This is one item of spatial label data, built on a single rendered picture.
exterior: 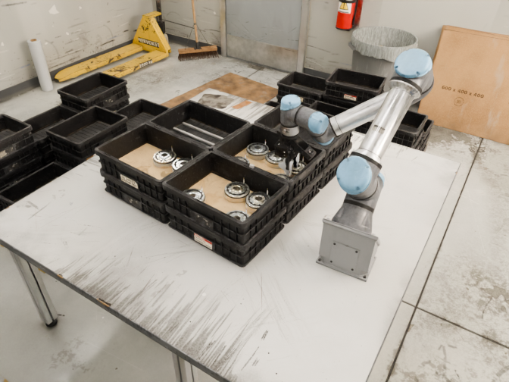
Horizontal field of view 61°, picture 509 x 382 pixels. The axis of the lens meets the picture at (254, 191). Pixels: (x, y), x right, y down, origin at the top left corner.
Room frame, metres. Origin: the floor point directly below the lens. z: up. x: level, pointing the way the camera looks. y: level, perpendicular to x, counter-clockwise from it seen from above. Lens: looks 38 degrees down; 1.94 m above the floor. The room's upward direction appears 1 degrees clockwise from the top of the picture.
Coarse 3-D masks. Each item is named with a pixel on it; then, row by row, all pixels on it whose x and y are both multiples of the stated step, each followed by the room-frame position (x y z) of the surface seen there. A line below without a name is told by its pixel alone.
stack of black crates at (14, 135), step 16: (0, 128) 2.42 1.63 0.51; (16, 128) 2.39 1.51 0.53; (32, 128) 2.32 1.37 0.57; (0, 144) 2.13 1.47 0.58; (16, 144) 2.21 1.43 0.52; (32, 144) 2.28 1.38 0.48; (0, 160) 2.10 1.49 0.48; (16, 160) 2.18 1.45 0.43; (32, 160) 2.26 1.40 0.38; (0, 176) 2.08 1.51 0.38; (16, 176) 2.16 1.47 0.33; (0, 208) 2.02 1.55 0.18
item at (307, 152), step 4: (292, 140) 1.50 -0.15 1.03; (296, 140) 1.51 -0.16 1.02; (300, 140) 1.52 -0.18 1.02; (292, 144) 1.50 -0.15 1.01; (296, 144) 1.49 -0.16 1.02; (300, 144) 1.50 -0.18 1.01; (304, 144) 1.51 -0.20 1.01; (296, 148) 1.49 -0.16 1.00; (300, 148) 1.48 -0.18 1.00; (304, 148) 1.49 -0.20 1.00; (308, 148) 1.50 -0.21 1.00; (300, 152) 1.49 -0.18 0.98; (304, 152) 1.47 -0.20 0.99; (308, 152) 1.48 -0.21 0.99; (312, 152) 1.48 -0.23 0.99; (304, 156) 1.48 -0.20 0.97; (308, 156) 1.47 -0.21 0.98; (312, 156) 1.47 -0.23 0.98; (308, 160) 1.47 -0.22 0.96
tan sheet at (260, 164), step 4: (240, 152) 1.71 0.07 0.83; (244, 152) 1.71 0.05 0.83; (244, 156) 1.68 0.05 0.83; (248, 160) 1.65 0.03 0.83; (252, 160) 1.65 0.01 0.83; (256, 160) 1.65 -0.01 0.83; (260, 160) 1.65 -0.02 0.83; (264, 160) 1.65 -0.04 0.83; (256, 164) 1.61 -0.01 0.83; (260, 164) 1.61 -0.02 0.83; (264, 164) 1.61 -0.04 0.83; (264, 168) 1.58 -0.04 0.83; (268, 168) 1.59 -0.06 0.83; (272, 168) 1.59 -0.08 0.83; (280, 168) 1.59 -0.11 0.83; (272, 172) 1.56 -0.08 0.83; (276, 172) 1.56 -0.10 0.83; (280, 172) 1.56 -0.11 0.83
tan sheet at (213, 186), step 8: (208, 176) 1.52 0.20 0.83; (216, 176) 1.52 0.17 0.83; (200, 184) 1.46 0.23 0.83; (208, 184) 1.46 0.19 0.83; (216, 184) 1.46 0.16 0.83; (224, 184) 1.46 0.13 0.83; (208, 192) 1.41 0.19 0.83; (216, 192) 1.41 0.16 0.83; (208, 200) 1.35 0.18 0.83; (216, 200) 1.35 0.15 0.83; (224, 200) 1.36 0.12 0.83; (224, 208) 1.30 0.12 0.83; (232, 208) 1.30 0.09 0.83; (240, 208) 1.31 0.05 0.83
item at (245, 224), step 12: (204, 156) 1.52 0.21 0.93; (252, 168) 1.44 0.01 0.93; (168, 180) 1.34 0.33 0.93; (276, 180) 1.36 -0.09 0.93; (168, 192) 1.30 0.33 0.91; (180, 192) 1.28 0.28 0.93; (276, 192) 1.29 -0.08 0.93; (192, 204) 1.23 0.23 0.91; (204, 204) 1.21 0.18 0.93; (264, 204) 1.22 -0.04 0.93; (216, 216) 1.17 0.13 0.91; (228, 216) 1.15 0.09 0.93; (252, 216) 1.15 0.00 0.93; (240, 228) 1.11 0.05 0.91
